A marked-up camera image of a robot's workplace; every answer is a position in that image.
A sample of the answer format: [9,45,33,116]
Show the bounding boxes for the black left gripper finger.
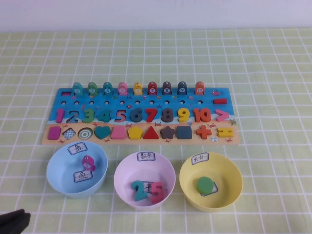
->
[0,212,32,234]
[0,209,25,224]

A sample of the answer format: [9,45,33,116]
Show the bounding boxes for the magenta fish numbered one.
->
[81,155,96,172]

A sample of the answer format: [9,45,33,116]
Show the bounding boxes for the light blue plastic bowl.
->
[46,141,109,198]

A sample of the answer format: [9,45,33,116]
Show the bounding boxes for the magenta rectangle piece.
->
[48,126,61,140]

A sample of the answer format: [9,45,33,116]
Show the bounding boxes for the magenta number one piece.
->
[55,109,65,124]

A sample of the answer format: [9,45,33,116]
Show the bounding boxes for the pink plastic bowl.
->
[114,152,176,210]

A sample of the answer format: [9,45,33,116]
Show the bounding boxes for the teal heart piece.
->
[94,126,112,140]

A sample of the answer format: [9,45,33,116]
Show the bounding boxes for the green number three piece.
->
[82,109,95,124]

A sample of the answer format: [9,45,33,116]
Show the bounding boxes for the teal number two piece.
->
[130,179,149,202]

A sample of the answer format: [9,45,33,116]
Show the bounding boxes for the pink trapezoid piece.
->
[111,126,127,140]

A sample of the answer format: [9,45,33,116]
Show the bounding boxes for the teal number four piece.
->
[97,109,112,123]

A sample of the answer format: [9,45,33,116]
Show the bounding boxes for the red number five piece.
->
[151,181,164,204]

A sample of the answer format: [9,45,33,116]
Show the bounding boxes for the yellow pentagon piece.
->
[127,126,144,140]

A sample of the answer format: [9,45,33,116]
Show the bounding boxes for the dark blue number six piece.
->
[130,108,144,123]

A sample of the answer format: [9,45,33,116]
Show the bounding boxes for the red triangle piece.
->
[143,126,159,140]

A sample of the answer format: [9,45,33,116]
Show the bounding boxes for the red number seven piece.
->
[145,108,159,123]

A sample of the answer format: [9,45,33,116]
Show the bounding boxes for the ocean themed wooden puzzle board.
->
[40,87,241,146]

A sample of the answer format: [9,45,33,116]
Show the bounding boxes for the dark brown star piece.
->
[160,126,176,140]

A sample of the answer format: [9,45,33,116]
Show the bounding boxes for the dark brown number eight piece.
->
[161,108,174,123]

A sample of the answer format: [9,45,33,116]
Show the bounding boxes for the dark blue square piece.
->
[176,125,193,139]

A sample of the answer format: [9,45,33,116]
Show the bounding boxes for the green circle piece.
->
[196,176,214,195]

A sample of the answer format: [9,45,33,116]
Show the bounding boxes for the yellow number nine piece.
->
[177,108,191,123]

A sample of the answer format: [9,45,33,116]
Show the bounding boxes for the orange plus sign piece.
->
[196,125,212,139]

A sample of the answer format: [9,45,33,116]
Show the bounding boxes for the orange number ten piece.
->
[194,108,212,123]

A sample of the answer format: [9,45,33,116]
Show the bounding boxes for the yellow plastic bowl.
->
[179,152,244,212]

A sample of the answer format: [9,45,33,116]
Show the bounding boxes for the yellow equals sign piece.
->
[217,128,234,137]

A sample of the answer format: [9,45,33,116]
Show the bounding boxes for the pink greater-than sign piece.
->
[215,109,230,122]

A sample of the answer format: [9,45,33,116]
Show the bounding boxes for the teal fish numbered two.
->
[72,82,84,96]

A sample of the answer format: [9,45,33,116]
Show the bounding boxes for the green fish numbered three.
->
[87,81,98,96]

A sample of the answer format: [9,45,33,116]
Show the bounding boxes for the teal fish numbered four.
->
[102,81,114,96]

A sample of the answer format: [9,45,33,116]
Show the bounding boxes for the pink fish numbered five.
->
[117,81,129,96]

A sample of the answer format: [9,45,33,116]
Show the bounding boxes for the yellow fish numbered six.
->
[133,81,144,96]

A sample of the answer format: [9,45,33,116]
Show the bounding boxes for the red fish numbered seven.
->
[147,81,158,95]

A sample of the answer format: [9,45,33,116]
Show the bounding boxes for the dark brown fish numbered eight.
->
[162,81,173,95]

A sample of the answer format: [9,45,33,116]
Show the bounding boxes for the green checked tablecloth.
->
[0,27,312,234]

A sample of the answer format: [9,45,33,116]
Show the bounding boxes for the dark blue fish numbered nine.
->
[177,81,188,95]

